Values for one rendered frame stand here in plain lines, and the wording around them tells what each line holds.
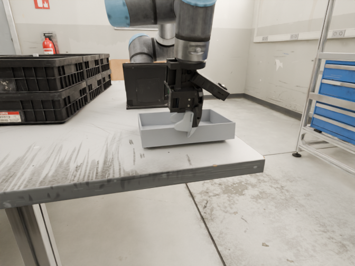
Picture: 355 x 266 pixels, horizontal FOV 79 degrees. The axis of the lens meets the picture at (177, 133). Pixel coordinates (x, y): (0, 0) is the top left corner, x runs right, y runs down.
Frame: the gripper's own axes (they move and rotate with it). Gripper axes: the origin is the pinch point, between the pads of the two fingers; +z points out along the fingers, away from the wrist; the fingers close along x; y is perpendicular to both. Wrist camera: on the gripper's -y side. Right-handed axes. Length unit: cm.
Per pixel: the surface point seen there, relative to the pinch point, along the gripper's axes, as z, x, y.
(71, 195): 5.1, 11.3, 30.2
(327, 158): 74, -44, -141
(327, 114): 44, -63, -144
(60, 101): 4, -33, 38
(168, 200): 88, -44, -9
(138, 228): 83, -26, 13
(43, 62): -9, -35, 40
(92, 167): 3.6, 5.1, 26.1
